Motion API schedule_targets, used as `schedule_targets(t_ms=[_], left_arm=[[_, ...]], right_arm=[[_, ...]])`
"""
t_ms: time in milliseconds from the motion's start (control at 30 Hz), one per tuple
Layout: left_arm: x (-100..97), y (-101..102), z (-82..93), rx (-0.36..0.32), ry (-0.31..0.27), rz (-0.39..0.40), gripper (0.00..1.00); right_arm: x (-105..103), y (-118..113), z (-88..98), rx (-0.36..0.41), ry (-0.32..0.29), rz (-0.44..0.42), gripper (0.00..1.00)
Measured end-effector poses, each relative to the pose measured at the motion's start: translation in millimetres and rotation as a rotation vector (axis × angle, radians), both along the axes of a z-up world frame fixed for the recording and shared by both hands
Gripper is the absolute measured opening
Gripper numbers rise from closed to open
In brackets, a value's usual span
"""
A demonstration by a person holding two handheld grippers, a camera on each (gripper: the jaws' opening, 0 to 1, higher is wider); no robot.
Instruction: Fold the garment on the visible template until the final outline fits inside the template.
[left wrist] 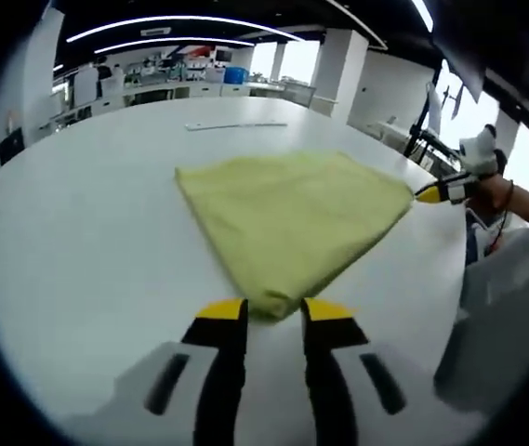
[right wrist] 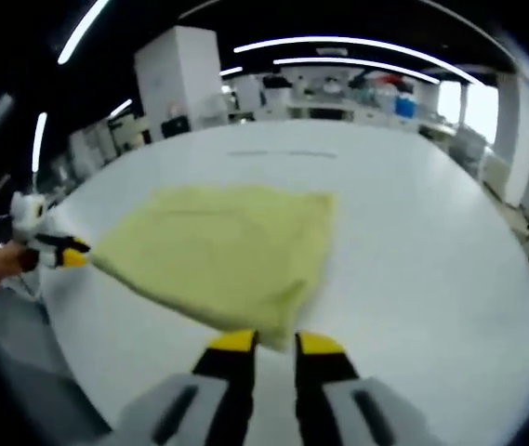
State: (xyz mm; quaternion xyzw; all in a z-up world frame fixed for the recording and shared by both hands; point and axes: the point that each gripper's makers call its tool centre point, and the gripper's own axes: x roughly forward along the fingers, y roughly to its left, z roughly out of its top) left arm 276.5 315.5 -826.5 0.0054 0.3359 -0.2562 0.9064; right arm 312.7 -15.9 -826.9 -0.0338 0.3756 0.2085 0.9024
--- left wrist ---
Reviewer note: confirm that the black box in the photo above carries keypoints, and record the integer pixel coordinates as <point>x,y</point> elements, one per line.
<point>11,146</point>

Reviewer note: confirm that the long curved ceiling light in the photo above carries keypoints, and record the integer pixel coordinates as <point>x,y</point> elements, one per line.
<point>189,18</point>

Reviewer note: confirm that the white flat strip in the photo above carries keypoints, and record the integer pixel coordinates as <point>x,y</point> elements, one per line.
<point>236,126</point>

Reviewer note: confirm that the white desk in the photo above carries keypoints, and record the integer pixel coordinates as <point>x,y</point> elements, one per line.
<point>394,132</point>

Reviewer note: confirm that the straight ceiling light strip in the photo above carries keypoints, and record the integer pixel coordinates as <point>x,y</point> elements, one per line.
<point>423,14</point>

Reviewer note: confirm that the blue bin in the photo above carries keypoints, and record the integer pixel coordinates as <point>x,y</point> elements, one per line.
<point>236,75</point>

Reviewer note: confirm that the black tripod stand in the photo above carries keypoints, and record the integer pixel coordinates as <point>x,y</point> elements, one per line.
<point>431,139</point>

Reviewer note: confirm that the person's right hand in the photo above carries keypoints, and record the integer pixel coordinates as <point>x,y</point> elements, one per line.
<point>494,195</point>

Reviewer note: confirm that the short curved ceiling light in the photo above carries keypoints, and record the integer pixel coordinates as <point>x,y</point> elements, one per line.
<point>175,41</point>

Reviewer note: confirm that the yellow blue brown garment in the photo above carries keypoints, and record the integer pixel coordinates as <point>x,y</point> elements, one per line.
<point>292,213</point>

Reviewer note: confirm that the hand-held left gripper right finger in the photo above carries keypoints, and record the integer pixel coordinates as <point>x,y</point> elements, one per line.
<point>326,353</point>

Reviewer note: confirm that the slim white pillar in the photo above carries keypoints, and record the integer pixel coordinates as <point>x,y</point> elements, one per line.
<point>279,62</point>

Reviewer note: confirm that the white lab counter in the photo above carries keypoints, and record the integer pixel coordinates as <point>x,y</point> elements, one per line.
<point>152,93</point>

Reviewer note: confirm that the grey desk partition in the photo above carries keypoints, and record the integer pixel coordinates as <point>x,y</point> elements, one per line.
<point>301,95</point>

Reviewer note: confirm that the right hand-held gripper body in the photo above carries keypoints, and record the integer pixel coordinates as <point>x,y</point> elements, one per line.
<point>478,153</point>

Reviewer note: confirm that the white square pillar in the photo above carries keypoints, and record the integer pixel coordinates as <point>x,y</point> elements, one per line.
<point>338,69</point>
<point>27,83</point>

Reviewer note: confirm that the white tall cabinet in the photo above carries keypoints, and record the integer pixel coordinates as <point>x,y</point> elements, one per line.
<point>86,88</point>

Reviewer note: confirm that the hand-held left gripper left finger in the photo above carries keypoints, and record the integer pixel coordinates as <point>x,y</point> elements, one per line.
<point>220,353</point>

